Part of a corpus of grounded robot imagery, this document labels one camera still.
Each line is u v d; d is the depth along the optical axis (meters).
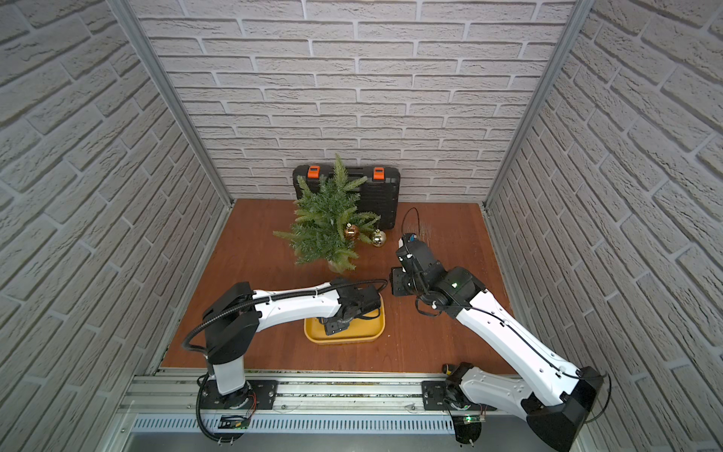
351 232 0.73
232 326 0.46
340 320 0.62
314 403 0.73
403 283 0.63
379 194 0.95
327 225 0.83
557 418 0.38
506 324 0.43
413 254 0.51
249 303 0.47
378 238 0.83
